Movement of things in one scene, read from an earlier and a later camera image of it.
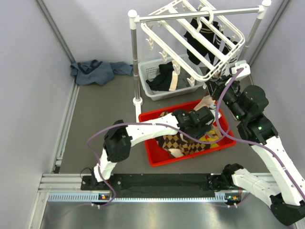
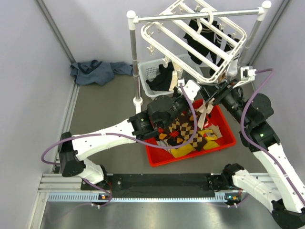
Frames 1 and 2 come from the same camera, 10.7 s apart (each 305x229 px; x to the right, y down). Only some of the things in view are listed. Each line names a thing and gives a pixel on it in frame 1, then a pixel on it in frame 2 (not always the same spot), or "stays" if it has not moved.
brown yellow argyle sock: x=177 y=146 stays
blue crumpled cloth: x=97 y=72 stays
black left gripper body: x=200 y=130 -> x=180 y=107
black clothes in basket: x=161 y=81 stays
